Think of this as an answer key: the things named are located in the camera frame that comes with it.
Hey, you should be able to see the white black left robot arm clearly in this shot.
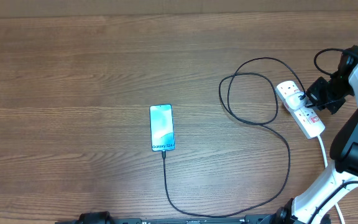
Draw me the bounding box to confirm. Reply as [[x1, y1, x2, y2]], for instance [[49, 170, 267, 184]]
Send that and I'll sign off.
[[55, 212, 114, 224]]

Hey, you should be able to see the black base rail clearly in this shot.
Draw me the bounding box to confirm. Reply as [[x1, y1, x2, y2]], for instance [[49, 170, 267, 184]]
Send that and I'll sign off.
[[113, 198, 332, 224]]

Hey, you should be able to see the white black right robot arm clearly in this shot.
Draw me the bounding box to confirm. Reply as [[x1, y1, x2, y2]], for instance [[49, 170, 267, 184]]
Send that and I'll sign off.
[[271, 45, 358, 223]]

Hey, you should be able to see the blue Samsung smartphone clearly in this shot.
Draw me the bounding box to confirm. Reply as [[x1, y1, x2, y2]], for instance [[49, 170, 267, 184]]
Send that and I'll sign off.
[[149, 104, 175, 152]]

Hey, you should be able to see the white USB charger adapter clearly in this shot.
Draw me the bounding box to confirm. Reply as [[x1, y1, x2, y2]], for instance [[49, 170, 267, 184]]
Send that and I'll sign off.
[[284, 91, 308, 112]]

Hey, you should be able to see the brown cardboard backdrop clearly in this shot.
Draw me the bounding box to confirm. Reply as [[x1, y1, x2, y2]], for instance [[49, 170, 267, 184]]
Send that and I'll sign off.
[[0, 0, 358, 18]]

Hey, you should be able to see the black USB charging cable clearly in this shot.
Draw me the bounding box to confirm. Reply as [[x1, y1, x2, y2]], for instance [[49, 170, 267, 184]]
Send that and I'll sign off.
[[161, 57, 307, 218]]

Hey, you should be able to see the white power strip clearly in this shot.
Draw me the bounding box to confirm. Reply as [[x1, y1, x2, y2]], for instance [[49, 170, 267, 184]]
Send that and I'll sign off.
[[275, 81, 325, 139]]

